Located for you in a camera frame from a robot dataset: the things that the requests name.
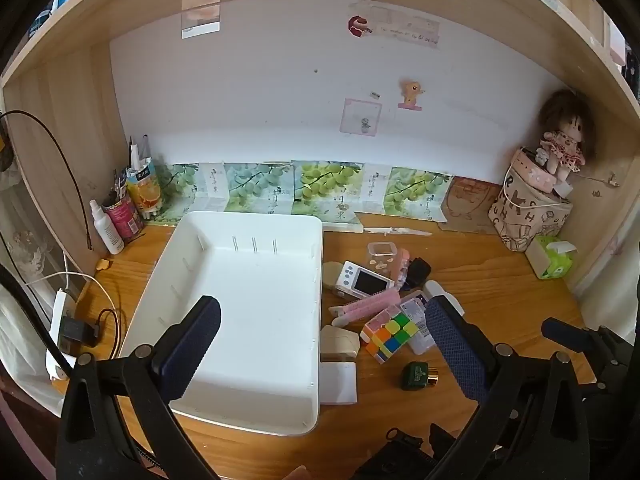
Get green bottle with gold cap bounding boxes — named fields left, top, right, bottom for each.
left=400, top=361, right=441, bottom=392

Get white power strip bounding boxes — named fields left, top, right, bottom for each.
left=46, top=287, right=81, bottom=381

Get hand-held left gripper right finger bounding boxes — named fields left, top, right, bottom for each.
left=424, top=296, right=592, bottom=480

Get brown cardboard sheet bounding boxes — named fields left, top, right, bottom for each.
left=440, top=176, right=506, bottom=235

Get white card box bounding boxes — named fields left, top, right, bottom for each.
left=319, top=361, right=358, bottom=405

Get black charger plug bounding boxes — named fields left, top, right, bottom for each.
left=60, top=317, right=101, bottom=346

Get clear small printed container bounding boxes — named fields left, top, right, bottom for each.
left=367, top=241, right=398, bottom=273

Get white plastic storage tray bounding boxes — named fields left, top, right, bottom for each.
left=117, top=210, right=325, bottom=437

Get pink pouch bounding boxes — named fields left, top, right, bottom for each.
left=510, top=147, right=556, bottom=191

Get white handheld device with screen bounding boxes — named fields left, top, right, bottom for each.
left=336, top=261, right=396, bottom=300

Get clear tape patch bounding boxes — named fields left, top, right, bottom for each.
left=181, top=0, right=222, bottom=38

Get grape print cardboard sheet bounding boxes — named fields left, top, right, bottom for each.
left=155, top=160, right=451, bottom=233

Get beige plastic case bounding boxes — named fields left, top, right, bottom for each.
left=320, top=325, right=360, bottom=361

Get white cable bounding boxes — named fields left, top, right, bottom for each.
left=25, top=250, right=121, bottom=361

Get orange pony sticker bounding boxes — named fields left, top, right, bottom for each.
left=398, top=79, right=427, bottom=110

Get beige round case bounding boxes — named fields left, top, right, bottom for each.
left=322, top=261, right=346, bottom=291

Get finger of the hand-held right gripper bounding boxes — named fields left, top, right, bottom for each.
left=541, top=317, right=599, bottom=356

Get white spray bottle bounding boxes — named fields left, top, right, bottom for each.
left=90, top=200, right=125, bottom=255

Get white lace curtain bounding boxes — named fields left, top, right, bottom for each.
left=0, top=170, right=66, bottom=411

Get black power adapter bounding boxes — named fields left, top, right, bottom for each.
left=405, top=258, right=432, bottom=291

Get pink can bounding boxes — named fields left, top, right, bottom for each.
left=102, top=195, right=143, bottom=241

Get colourful puzzle cube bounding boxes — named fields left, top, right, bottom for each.
left=360, top=310, right=420, bottom=365

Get pink packaged item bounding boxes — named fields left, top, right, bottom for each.
left=390, top=249, right=411, bottom=288

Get white tote bag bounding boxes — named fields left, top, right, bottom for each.
left=0, top=110, right=93, bottom=251

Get brown haired doll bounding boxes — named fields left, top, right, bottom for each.
left=537, top=90, right=596, bottom=181

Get pale paper strip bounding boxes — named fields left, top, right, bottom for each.
left=372, top=10, right=441, bottom=48

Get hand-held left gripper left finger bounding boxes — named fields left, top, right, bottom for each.
left=55, top=295, right=222, bottom=480

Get green tissue pack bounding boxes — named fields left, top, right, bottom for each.
left=530, top=235, right=576, bottom=280

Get clear plastic floss box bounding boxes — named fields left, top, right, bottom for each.
left=400, top=296, right=438, bottom=356

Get pink sticky note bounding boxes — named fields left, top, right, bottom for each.
left=340, top=97, right=383, bottom=136

